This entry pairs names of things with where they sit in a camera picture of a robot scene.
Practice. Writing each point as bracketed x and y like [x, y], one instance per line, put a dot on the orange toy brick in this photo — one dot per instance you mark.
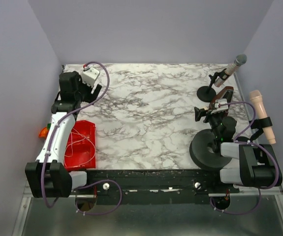
[43, 133]

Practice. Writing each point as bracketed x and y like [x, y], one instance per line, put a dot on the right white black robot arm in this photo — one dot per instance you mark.
[238, 162]

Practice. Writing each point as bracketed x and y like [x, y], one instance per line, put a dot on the black filament spool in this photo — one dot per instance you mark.
[201, 153]

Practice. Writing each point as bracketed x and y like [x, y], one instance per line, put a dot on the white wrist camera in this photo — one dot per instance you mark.
[89, 76]
[219, 107]

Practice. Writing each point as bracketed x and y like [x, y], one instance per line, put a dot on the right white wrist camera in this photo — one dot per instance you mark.
[219, 107]

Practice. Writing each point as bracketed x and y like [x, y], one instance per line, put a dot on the grey silver microphone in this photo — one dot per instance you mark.
[240, 60]

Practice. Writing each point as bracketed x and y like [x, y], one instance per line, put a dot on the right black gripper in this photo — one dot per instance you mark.
[205, 114]

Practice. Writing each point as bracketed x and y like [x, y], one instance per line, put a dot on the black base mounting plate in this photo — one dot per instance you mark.
[136, 187]

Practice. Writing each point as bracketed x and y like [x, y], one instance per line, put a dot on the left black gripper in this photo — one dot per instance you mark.
[89, 92]

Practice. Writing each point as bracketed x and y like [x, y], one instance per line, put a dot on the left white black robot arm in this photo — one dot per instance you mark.
[55, 137]

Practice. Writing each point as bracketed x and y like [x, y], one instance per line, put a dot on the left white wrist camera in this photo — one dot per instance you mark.
[89, 76]

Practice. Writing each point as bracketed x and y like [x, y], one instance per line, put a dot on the red plastic bin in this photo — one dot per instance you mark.
[80, 152]

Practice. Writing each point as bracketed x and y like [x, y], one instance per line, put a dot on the pink beige microphone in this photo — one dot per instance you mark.
[257, 101]

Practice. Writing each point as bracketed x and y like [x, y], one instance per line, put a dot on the black round microphone stand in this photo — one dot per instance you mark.
[207, 93]

